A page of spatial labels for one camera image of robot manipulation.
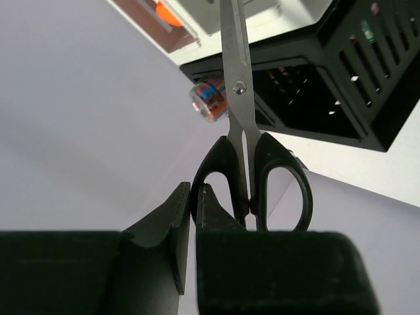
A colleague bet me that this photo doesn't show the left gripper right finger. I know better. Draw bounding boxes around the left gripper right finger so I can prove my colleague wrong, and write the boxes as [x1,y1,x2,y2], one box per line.
[196,184,381,314]

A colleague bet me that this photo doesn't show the black handled scissors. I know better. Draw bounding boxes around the black handled scissors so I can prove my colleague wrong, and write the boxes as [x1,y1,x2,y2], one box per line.
[190,1,313,231]

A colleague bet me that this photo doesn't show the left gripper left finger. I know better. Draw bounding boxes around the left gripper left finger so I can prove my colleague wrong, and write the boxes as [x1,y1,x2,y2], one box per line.
[1,182,190,314]

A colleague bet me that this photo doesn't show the green transparent eraser case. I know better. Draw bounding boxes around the green transparent eraser case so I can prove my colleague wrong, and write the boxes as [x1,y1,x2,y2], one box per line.
[361,19,375,45]

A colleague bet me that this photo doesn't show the white slotted organizer container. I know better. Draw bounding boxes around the white slotted organizer container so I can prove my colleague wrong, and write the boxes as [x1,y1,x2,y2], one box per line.
[109,1,332,66]

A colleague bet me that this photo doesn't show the black slotted organizer container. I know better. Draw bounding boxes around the black slotted organizer container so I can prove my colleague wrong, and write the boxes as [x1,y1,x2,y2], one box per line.
[181,1,419,152]

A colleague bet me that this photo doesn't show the orange highlighter marker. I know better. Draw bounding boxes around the orange highlighter marker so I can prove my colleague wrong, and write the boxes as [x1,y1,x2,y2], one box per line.
[155,1,183,27]

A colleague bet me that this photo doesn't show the crayon bottle with pink cap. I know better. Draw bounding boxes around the crayon bottle with pink cap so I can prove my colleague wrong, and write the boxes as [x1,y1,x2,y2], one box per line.
[189,77,228,123]

